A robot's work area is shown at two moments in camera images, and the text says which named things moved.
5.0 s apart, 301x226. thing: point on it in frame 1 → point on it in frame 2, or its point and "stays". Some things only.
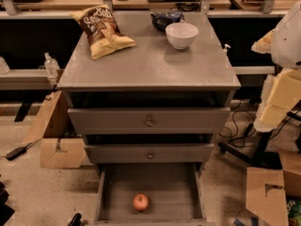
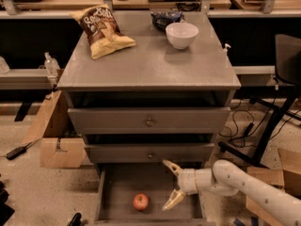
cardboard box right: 267,188 stays
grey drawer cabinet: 149,115 stays
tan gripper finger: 281,91 → 175,198
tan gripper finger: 264,45 → 175,168
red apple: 140,202 stays
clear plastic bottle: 51,65 stays
